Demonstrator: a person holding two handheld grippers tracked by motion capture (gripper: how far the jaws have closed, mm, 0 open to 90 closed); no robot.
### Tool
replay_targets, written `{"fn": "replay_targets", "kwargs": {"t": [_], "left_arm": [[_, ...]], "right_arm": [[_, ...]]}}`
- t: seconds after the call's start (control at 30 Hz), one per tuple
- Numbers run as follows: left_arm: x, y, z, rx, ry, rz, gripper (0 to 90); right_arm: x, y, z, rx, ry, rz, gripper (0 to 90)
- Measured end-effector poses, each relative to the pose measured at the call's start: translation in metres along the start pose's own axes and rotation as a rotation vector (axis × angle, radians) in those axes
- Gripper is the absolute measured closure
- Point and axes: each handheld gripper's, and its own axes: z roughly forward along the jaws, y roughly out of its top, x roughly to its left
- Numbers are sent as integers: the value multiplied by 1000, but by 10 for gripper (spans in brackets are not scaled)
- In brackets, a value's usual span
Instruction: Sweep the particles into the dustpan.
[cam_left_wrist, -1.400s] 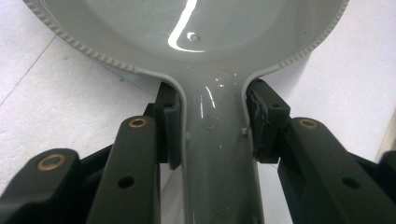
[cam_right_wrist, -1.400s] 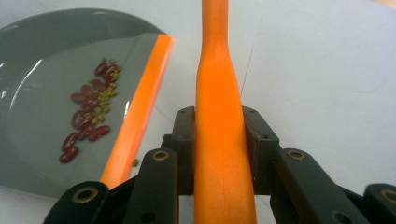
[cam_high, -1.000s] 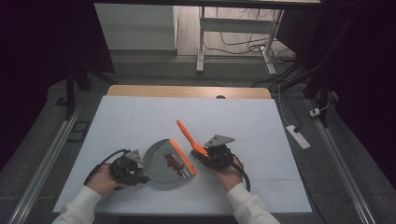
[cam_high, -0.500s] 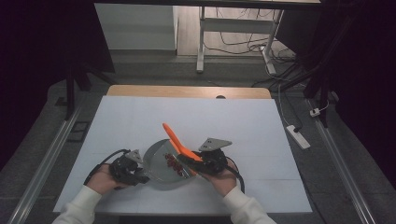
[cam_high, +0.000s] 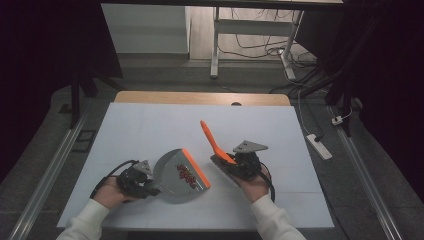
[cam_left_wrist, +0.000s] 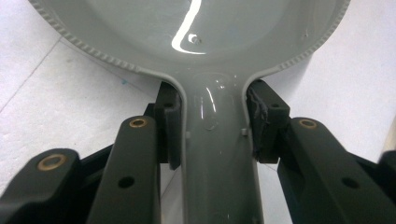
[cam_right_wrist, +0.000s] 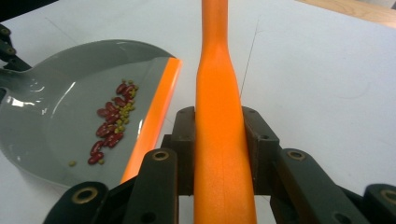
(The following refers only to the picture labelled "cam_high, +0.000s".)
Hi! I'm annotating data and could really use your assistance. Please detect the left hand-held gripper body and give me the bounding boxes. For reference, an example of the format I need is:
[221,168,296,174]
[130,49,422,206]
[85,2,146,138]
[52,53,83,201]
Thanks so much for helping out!
[115,159,162,200]

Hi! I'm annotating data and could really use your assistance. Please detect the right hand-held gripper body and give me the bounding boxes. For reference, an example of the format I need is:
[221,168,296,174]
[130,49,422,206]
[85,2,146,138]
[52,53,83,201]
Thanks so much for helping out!
[229,139,270,183]

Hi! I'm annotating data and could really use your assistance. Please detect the orange brush with grey bristles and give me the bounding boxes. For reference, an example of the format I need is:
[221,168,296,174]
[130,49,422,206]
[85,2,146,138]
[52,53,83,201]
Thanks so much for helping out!
[199,120,242,188]

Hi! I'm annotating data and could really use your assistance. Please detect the grey dustpan with orange edge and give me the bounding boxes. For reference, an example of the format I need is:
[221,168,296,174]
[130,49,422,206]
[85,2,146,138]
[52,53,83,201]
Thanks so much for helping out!
[152,147,212,205]

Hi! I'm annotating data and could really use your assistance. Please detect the pile of red crumbs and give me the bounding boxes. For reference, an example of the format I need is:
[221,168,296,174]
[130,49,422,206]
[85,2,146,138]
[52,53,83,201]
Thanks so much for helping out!
[175,163,198,187]

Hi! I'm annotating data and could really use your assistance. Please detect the person's left hand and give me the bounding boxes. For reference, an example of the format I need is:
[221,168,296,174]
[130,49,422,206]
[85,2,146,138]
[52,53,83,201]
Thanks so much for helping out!
[92,175,138,211]

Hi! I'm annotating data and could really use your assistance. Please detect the person's right hand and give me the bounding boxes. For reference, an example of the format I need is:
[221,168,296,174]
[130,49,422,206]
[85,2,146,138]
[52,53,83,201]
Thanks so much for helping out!
[237,165,272,205]

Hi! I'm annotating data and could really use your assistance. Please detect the white board table cover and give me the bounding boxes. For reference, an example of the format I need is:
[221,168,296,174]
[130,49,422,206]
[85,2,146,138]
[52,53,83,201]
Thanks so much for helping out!
[57,102,335,230]

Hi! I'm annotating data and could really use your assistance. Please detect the black floor socket box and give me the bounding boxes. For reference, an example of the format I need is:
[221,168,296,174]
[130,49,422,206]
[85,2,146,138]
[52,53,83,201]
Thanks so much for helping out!
[71,129,98,154]

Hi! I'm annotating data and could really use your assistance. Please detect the white power strip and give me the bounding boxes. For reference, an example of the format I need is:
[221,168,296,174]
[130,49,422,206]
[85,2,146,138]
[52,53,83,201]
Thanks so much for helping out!
[305,133,334,161]

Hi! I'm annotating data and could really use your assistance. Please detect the wooden table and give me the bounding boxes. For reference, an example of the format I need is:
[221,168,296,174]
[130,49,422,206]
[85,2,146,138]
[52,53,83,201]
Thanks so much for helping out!
[114,90,292,107]

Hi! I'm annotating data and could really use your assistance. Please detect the white cabinet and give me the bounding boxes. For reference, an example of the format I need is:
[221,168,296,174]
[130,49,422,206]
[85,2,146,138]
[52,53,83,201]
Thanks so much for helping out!
[100,3,192,55]

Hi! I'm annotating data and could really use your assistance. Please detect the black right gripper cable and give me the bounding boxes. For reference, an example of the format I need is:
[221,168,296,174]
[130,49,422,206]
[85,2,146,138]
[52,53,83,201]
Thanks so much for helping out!
[259,161,277,203]

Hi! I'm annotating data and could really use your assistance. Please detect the black power strip cable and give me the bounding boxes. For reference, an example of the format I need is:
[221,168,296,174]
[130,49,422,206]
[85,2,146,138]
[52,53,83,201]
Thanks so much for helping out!
[298,89,325,142]

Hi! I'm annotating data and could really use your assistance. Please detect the aluminium floor rail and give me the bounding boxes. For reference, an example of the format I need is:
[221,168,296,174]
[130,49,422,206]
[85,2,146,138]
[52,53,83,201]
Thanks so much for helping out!
[7,111,90,240]
[327,105,404,240]

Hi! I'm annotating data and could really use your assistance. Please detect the tangle of black floor cables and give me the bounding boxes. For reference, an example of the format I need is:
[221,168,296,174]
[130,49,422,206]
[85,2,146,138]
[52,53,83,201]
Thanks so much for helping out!
[218,8,318,69]

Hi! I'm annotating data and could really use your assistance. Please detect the white metal desk frame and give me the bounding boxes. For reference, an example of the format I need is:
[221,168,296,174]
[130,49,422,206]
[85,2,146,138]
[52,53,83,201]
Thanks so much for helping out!
[209,6,305,81]

